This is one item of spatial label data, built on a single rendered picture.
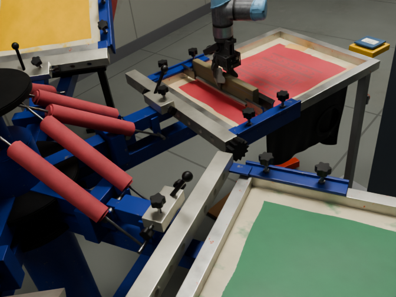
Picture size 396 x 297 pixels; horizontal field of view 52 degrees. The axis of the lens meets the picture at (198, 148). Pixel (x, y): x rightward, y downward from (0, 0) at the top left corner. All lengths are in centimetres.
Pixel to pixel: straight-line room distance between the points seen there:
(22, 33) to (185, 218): 127
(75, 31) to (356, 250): 144
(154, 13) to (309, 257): 407
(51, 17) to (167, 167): 133
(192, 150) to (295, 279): 206
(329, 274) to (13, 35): 161
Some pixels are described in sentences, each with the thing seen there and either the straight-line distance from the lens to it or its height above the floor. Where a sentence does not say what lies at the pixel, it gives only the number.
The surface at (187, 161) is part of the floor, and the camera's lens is 290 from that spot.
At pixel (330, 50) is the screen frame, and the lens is 199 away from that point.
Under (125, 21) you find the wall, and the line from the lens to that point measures 458.
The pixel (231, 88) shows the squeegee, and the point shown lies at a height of 102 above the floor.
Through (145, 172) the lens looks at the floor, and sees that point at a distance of 287.
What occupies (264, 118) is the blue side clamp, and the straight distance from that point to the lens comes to 146.
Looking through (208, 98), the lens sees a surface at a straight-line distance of 168.
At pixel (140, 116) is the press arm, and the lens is 147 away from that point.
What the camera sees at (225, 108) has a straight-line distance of 161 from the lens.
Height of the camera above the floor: 180
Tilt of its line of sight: 37 degrees down
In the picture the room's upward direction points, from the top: 8 degrees counter-clockwise
